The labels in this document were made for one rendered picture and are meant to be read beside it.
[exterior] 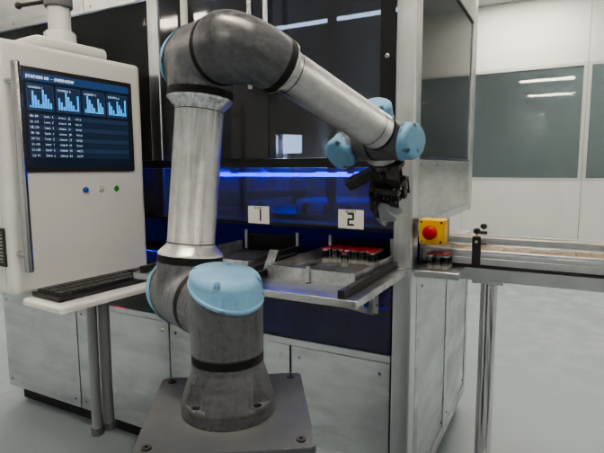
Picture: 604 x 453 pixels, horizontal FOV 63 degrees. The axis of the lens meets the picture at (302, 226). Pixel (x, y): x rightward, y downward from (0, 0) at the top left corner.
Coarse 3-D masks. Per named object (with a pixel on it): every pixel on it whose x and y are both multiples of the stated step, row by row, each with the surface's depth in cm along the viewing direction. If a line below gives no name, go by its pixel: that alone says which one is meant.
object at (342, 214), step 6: (342, 210) 154; (348, 210) 153; (354, 210) 152; (360, 210) 151; (342, 216) 154; (348, 216) 153; (354, 216) 152; (360, 216) 151; (342, 222) 154; (354, 222) 152; (360, 222) 151; (348, 228) 154; (354, 228) 153; (360, 228) 152
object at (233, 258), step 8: (240, 240) 182; (224, 248) 174; (232, 248) 178; (240, 248) 182; (296, 248) 167; (224, 256) 167; (232, 256) 167; (240, 256) 167; (248, 256) 167; (256, 256) 167; (264, 256) 149; (248, 264) 142
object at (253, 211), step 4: (248, 208) 170; (252, 208) 170; (256, 208) 169; (260, 208) 168; (264, 208) 167; (268, 208) 167; (248, 212) 171; (252, 212) 170; (256, 212) 169; (264, 212) 168; (268, 212) 167; (248, 216) 171; (252, 216) 170; (256, 216) 169; (264, 216) 168; (268, 216) 167; (248, 220) 171; (252, 220) 170; (256, 220) 169; (264, 220) 168; (268, 220) 167
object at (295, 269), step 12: (312, 252) 158; (276, 264) 139; (288, 264) 145; (300, 264) 152; (324, 264) 152; (336, 264) 152; (372, 264) 135; (384, 264) 143; (276, 276) 135; (288, 276) 133; (300, 276) 131; (312, 276) 129; (324, 276) 128; (336, 276) 126; (348, 276) 124; (360, 276) 127
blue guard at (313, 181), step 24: (144, 168) 192; (168, 168) 186; (240, 168) 171; (264, 168) 166; (288, 168) 162; (312, 168) 157; (336, 168) 154; (360, 168) 150; (144, 192) 193; (168, 192) 187; (240, 192) 172; (264, 192) 167; (288, 192) 163; (312, 192) 158; (336, 192) 154; (360, 192) 151; (240, 216) 173; (288, 216) 164; (312, 216) 159; (336, 216) 155
